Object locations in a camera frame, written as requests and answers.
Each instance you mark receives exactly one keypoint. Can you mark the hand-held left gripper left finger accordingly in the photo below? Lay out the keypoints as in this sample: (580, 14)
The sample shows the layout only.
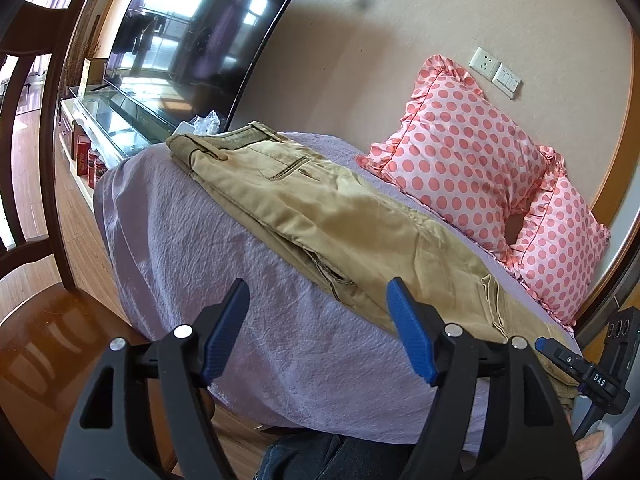
(226, 332)

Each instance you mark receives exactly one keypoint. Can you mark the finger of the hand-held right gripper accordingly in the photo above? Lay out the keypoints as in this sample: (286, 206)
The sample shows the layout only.
(590, 377)

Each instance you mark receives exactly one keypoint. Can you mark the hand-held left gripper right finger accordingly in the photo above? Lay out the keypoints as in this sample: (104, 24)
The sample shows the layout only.
(411, 332)

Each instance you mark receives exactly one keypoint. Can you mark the khaki pants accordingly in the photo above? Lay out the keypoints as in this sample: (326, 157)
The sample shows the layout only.
(320, 210)

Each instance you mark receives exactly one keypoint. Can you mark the person's right hand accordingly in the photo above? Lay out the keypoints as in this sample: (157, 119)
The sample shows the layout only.
(591, 447)

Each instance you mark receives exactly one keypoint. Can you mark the bed with purple sheet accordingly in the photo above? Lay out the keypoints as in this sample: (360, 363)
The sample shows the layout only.
(200, 250)

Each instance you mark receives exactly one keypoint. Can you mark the small pink polka-dot pillow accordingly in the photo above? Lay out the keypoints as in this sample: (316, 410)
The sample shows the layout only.
(560, 250)

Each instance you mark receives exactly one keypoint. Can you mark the person's leg in jeans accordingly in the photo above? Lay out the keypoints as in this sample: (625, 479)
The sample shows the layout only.
(320, 460)

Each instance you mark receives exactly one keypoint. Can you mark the dark wooden chair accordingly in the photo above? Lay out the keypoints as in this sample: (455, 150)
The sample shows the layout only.
(55, 340)

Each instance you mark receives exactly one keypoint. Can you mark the large pink polka-dot pillow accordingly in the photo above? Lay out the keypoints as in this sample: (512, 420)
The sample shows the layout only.
(460, 155)

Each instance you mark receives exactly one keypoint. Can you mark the clear plastic bag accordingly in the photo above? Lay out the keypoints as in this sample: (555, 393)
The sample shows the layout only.
(202, 122)

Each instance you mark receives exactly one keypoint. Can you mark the red tin cans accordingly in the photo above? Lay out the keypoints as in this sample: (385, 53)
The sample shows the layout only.
(92, 162)

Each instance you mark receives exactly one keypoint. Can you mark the glass-top television cabinet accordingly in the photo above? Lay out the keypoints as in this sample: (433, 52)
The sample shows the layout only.
(115, 120)

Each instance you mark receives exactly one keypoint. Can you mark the beige box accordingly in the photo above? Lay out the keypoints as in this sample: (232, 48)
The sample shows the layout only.
(92, 77)

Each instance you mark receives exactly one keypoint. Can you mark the flat-screen television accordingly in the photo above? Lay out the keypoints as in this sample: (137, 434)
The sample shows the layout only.
(200, 45)

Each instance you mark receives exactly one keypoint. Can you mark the white light switch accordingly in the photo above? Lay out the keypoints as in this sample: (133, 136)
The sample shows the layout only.
(506, 81)

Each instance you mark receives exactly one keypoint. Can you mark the white wall socket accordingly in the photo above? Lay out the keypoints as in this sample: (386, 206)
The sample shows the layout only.
(485, 63)

